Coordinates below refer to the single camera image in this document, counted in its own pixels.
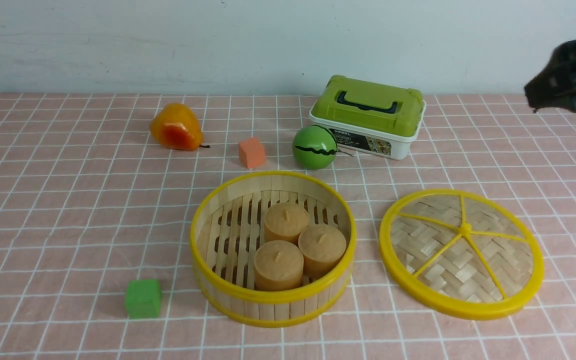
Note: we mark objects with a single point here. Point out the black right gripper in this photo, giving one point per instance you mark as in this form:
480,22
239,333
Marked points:
554,87

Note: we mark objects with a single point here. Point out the yellow woven steamer lid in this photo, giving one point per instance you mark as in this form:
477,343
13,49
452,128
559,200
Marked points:
461,254

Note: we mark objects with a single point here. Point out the white box with green lid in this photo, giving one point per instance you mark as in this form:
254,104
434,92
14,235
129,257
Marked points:
370,117

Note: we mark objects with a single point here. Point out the yellow bamboo steamer basket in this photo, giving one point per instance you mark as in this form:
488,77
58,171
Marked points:
227,230

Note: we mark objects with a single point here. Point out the green toy watermelon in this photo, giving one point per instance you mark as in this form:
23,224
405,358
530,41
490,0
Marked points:
314,147

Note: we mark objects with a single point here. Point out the tan cylinder bun right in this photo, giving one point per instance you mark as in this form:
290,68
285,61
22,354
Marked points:
322,248

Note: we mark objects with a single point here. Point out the tan cylinder bun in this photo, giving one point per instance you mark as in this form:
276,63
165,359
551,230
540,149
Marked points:
285,221
322,248
278,266

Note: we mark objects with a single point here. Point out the tan cylinder bun back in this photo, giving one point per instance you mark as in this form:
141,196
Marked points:
285,221

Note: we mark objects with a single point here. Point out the orange foam cube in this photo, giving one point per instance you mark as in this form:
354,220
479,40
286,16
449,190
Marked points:
252,153

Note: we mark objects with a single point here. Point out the tan cylinder bun front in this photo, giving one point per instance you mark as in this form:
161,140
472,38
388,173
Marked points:
278,266

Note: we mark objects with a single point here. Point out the orange toy pear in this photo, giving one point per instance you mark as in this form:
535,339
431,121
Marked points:
176,127

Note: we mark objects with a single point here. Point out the green foam cube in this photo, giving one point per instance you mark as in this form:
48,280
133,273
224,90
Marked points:
143,299

